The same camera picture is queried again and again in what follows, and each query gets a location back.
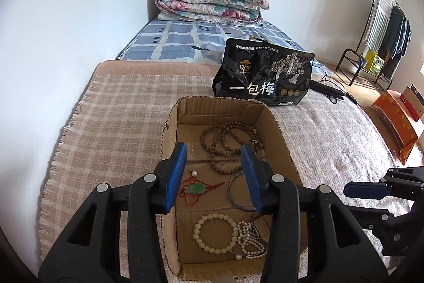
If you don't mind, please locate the blue hanging cloth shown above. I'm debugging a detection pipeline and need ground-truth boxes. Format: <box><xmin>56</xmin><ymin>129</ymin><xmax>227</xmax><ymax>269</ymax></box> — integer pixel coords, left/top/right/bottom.
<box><xmin>396</xmin><ymin>13</ymin><xmax>413</xmax><ymax>56</ymax></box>

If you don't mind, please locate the yellow box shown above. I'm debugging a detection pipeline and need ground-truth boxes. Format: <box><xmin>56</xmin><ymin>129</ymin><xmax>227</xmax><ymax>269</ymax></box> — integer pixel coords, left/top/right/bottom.
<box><xmin>364</xmin><ymin>49</ymin><xmax>385</xmax><ymax>75</ymax></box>

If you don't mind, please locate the blue plaid bed sheet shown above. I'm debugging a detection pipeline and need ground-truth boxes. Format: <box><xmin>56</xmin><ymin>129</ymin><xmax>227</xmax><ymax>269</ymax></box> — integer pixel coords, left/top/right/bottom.
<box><xmin>115</xmin><ymin>19</ymin><xmax>327</xmax><ymax>75</ymax></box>

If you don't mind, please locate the red tan carton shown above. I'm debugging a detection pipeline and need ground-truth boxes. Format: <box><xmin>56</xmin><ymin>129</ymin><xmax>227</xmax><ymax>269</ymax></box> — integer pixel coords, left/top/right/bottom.
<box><xmin>399</xmin><ymin>84</ymin><xmax>424</xmax><ymax>121</ymax></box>

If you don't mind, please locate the dark green hanging cloth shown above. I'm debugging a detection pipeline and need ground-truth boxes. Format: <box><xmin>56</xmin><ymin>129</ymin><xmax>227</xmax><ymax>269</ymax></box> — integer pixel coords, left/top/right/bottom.
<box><xmin>381</xmin><ymin>6</ymin><xmax>406</xmax><ymax>78</ymax></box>

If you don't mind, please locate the white pearl necklace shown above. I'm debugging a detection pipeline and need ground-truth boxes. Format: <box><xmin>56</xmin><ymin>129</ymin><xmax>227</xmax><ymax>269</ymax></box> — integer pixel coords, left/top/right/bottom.
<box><xmin>235</xmin><ymin>221</ymin><xmax>267</xmax><ymax>261</ymax></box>

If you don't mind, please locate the brown wooden bead necklace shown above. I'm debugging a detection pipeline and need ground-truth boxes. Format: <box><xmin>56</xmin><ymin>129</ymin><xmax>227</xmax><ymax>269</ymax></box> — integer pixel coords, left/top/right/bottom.
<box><xmin>200</xmin><ymin>123</ymin><xmax>266</xmax><ymax>175</ymax></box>

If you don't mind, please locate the black metal clothes rack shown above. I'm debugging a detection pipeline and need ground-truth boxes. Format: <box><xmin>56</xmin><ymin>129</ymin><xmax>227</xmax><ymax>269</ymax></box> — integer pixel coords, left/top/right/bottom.
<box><xmin>334</xmin><ymin>0</ymin><xmax>413</xmax><ymax>91</ymax></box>

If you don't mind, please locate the white bead bracelet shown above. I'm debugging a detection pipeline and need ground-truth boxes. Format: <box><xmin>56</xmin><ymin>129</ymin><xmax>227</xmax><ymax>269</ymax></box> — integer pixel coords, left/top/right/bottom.
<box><xmin>194</xmin><ymin>213</ymin><xmax>240</xmax><ymax>254</ymax></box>

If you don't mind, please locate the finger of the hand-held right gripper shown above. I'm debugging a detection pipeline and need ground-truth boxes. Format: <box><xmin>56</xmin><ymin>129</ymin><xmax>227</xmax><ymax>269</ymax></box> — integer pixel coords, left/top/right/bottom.
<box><xmin>346</xmin><ymin>202</ymin><xmax>416</xmax><ymax>230</ymax></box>
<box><xmin>343</xmin><ymin>166</ymin><xmax>424</xmax><ymax>201</ymax></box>

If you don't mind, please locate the striped hanging cloth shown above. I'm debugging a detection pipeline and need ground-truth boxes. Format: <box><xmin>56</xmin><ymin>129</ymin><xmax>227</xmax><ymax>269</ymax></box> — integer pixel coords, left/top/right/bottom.
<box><xmin>364</xmin><ymin>0</ymin><xmax>396</xmax><ymax>50</ymax></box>

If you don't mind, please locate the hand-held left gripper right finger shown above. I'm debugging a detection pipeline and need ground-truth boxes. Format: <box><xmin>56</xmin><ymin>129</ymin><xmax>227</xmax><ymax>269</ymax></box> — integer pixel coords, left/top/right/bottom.
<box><xmin>240</xmin><ymin>144</ymin><xmax>388</xmax><ymax>283</ymax></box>

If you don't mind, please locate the pink checked blanket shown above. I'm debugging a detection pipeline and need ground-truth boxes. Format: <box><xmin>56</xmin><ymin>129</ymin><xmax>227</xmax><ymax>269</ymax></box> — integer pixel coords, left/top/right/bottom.
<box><xmin>36</xmin><ymin>72</ymin><xmax>411</xmax><ymax>283</ymax></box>

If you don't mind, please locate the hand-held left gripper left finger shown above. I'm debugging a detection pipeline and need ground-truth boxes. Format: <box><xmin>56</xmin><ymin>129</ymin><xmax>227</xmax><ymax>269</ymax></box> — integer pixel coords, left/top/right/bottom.
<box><xmin>38</xmin><ymin>141</ymin><xmax>188</xmax><ymax>283</ymax></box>

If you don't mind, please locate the dark metal bangle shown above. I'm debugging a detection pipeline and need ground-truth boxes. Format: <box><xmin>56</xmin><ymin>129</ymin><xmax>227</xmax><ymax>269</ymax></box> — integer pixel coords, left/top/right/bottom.
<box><xmin>227</xmin><ymin>170</ymin><xmax>262</xmax><ymax>212</ymax></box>

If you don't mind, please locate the jade pendant red cord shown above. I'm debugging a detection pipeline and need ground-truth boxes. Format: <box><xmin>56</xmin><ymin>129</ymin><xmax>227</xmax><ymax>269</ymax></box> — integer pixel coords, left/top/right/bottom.
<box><xmin>179</xmin><ymin>170</ymin><xmax>226</xmax><ymax>206</ymax></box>

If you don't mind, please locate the brown cardboard box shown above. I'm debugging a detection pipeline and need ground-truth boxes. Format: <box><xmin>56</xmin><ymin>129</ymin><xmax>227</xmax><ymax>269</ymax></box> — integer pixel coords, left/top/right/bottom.
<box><xmin>160</xmin><ymin>96</ymin><xmax>308</xmax><ymax>278</ymax></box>

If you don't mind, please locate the black snack bag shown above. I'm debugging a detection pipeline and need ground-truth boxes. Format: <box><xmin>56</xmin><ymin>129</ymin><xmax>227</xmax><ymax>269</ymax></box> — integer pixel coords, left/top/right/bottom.
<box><xmin>212</xmin><ymin>38</ymin><xmax>315</xmax><ymax>107</ymax></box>

